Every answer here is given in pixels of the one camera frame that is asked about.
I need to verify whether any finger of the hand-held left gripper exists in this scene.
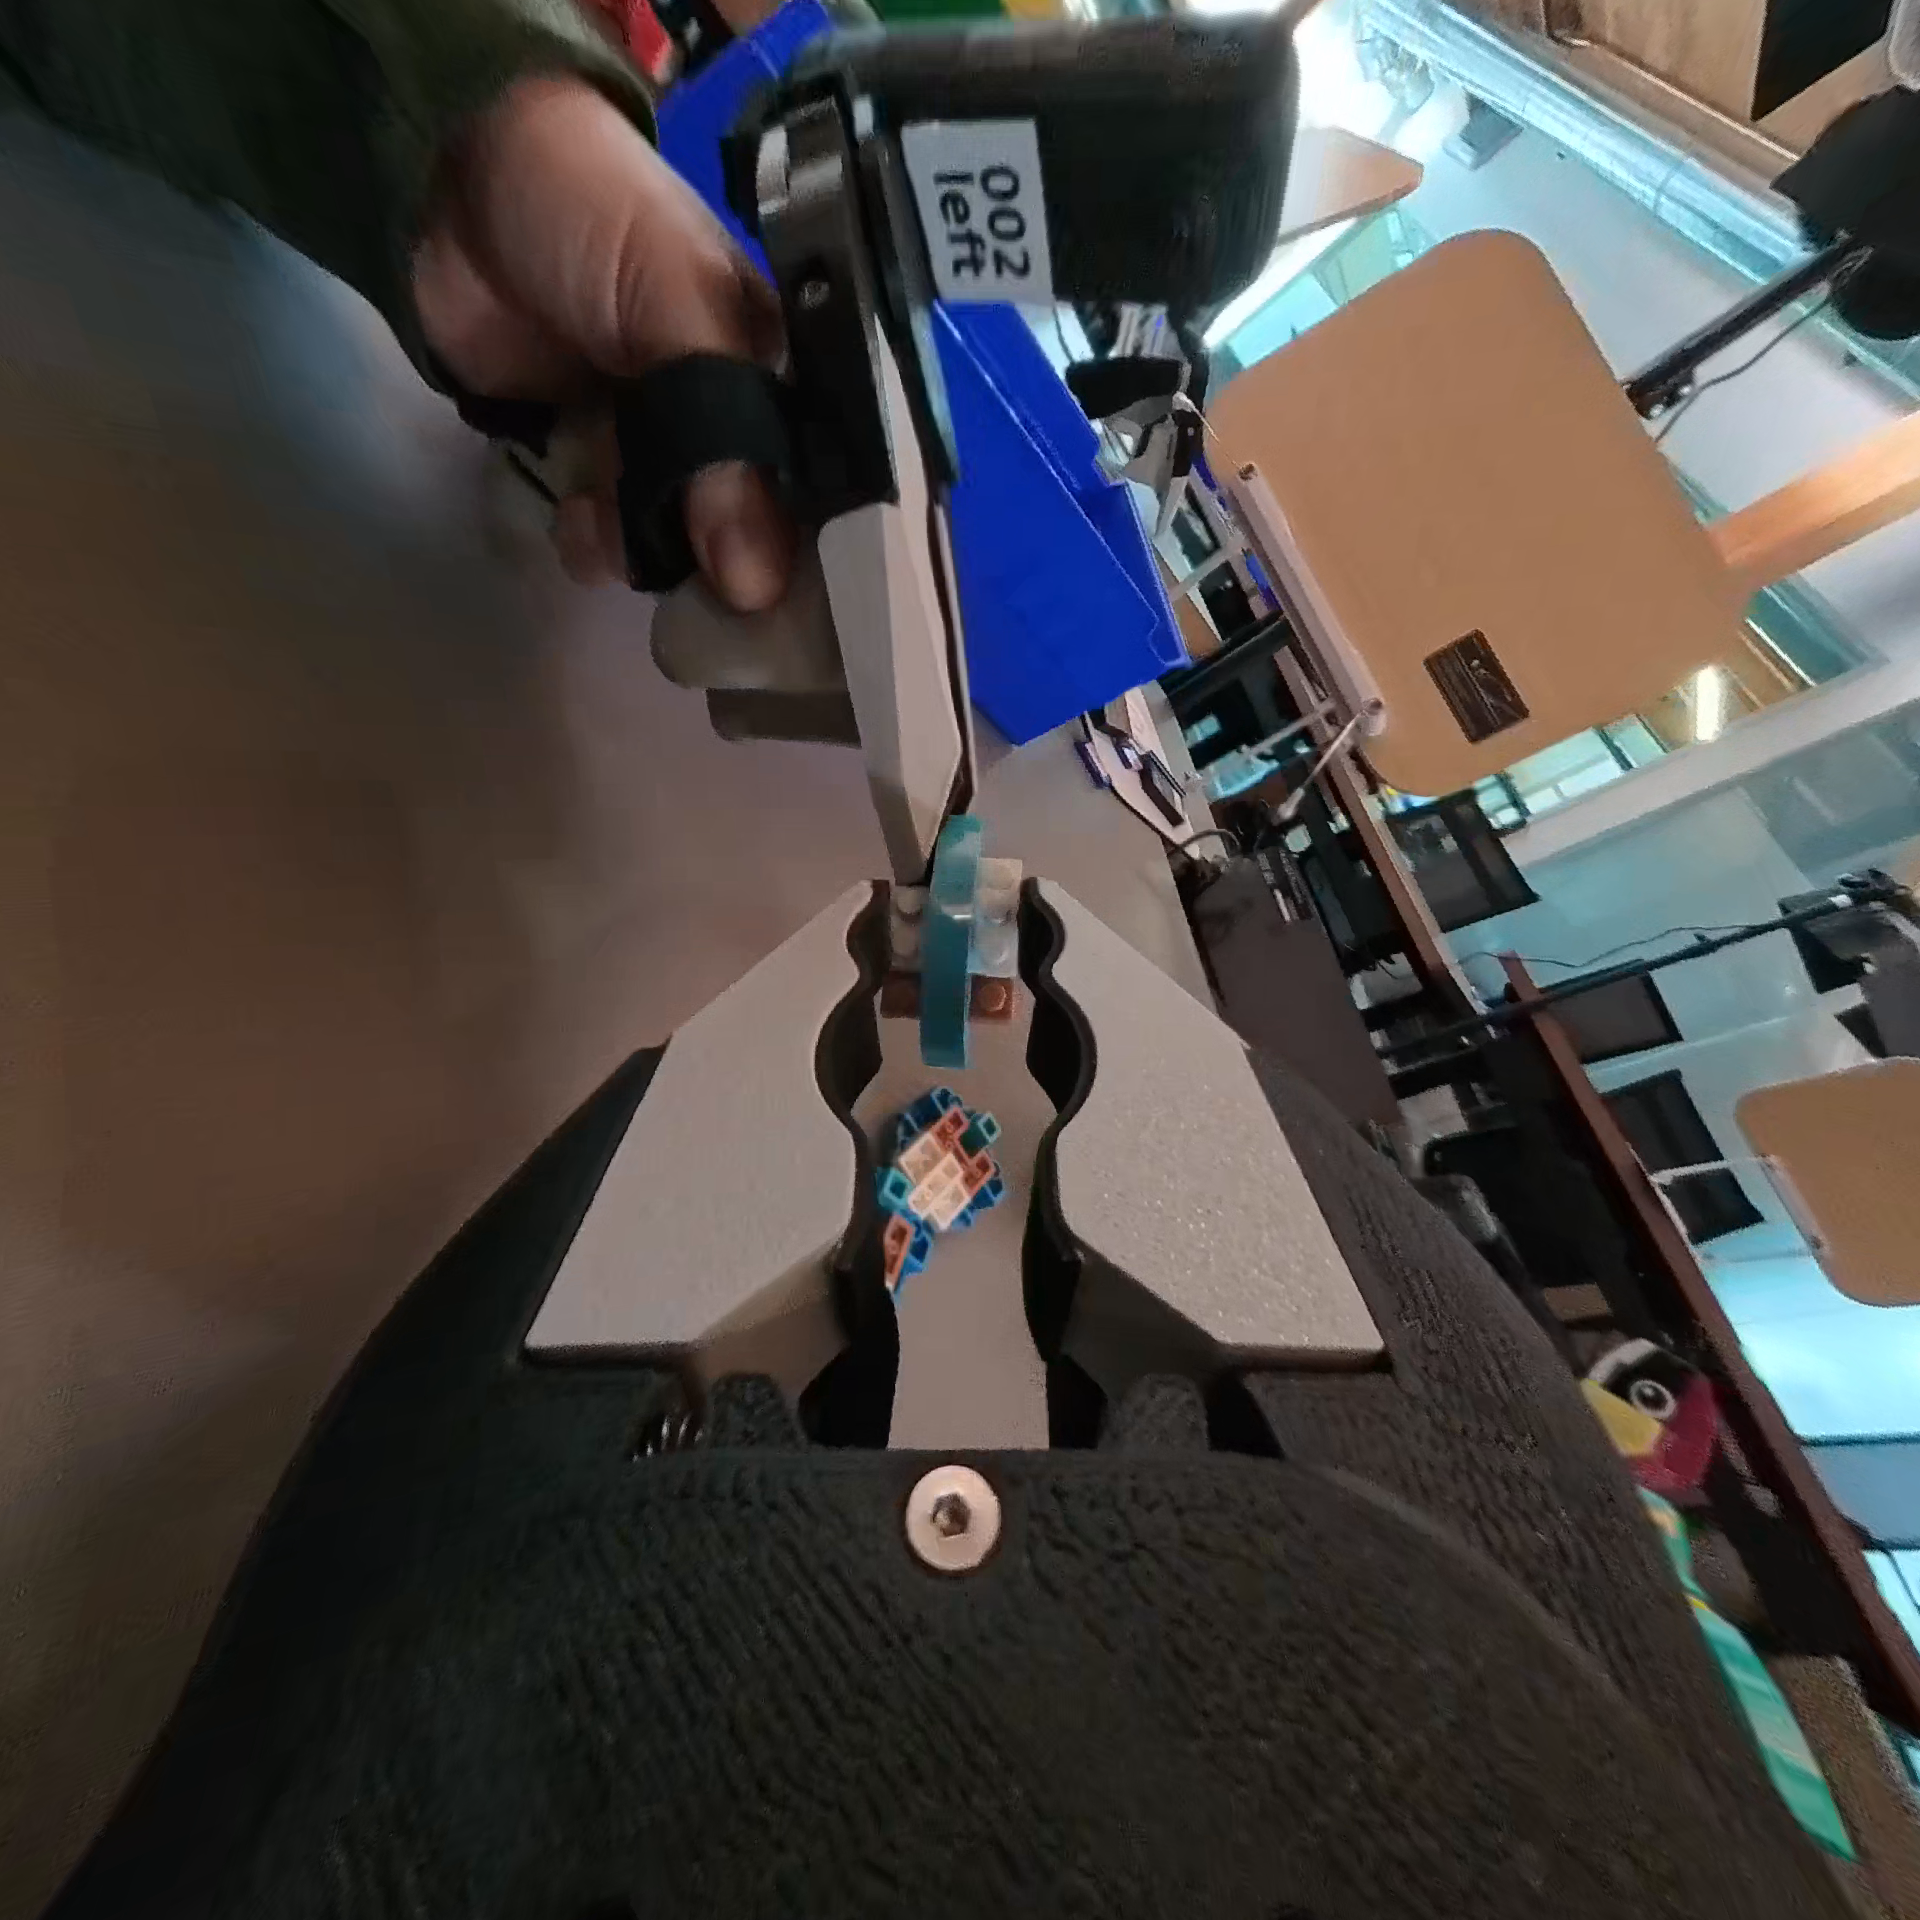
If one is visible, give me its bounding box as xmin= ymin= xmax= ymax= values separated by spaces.
xmin=937 ymin=497 xmax=987 ymax=828
xmin=818 ymin=502 xmax=965 ymax=889

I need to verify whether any person's left forearm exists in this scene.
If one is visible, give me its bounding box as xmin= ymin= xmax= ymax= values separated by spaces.
xmin=0 ymin=0 xmax=666 ymax=405

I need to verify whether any white and brown lego assembly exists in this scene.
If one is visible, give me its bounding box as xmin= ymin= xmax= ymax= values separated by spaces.
xmin=882 ymin=859 xmax=1038 ymax=1029

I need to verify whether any blue lego base assembly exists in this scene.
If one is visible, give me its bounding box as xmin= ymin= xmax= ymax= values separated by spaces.
xmin=866 ymin=1083 xmax=1011 ymax=1318

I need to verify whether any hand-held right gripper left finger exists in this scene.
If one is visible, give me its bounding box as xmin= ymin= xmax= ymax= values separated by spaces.
xmin=521 ymin=880 xmax=913 ymax=1395

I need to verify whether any teal round lego piece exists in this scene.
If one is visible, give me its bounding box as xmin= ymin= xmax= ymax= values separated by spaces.
xmin=918 ymin=813 xmax=995 ymax=1069

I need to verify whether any colourful lego box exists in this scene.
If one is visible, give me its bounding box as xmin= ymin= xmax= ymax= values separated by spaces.
xmin=1577 ymin=1333 xmax=1866 ymax=1864

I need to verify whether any blue plastic bin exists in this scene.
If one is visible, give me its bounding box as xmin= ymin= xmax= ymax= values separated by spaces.
xmin=657 ymin=0 xmax=1191 ymax=748

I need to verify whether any person's left hand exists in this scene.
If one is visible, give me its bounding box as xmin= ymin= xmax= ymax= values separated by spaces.
xmin=410 ymin=78 xmax=798 ymax=615

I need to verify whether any light wood standing desk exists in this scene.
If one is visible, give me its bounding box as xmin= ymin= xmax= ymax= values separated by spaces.
xmin=1735 ymin=1053 xmax=1920 ymax=1310
xmin=1204 ymin=229 xmax=1753 ymax=799

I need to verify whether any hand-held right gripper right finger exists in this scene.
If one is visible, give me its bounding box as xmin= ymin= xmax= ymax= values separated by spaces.
xmin=1020 ymin=880 xmax=1388 ymax=1395

